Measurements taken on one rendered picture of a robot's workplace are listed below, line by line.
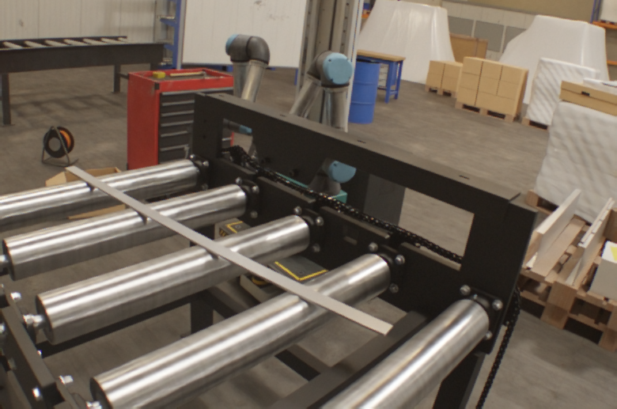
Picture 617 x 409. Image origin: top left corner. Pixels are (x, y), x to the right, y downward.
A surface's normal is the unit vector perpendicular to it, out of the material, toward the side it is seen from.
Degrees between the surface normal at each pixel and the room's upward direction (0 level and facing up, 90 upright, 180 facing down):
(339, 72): 82
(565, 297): 90
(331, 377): 0
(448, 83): 90
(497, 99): 90
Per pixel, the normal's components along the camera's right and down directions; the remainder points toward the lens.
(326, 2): -0.74, 0.13
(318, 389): 0.12, -0.94
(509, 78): -0.58, 0.20
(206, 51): 0.40, 0.34
